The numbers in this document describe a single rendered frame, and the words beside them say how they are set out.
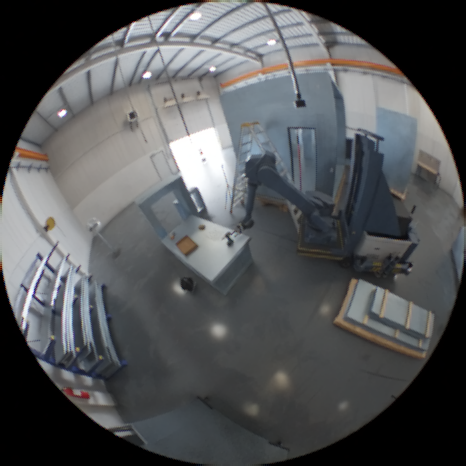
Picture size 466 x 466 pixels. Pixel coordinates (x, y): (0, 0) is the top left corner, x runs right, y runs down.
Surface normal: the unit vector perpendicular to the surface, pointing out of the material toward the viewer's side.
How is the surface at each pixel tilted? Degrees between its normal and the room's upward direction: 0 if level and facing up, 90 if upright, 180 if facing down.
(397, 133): 90
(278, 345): 0
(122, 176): 90
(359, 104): 90
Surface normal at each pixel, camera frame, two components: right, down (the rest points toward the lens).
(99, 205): 0.71, 0.33
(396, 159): -0.86, 0.48
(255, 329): -0.25, -0.71
